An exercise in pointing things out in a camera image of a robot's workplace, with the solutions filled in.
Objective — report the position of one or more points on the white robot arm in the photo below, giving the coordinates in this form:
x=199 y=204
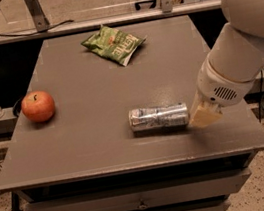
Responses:
x=229 y=70

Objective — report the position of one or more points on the upper grey drawer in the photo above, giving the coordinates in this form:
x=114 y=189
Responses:
x=150 y=195

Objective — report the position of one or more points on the silver blue redbull can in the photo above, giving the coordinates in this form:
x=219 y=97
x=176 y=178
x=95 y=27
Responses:
x=158 y=117

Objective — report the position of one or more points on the red apple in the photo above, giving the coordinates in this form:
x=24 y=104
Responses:
x=38 y=106

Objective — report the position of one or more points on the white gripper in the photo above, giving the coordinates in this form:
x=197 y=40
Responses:
x=217 y=87

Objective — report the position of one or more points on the left metal bracket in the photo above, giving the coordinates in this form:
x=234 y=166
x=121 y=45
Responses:
x=40 y=21

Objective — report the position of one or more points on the green chips bag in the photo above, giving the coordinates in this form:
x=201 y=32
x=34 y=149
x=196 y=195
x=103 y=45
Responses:
x=113 y=44

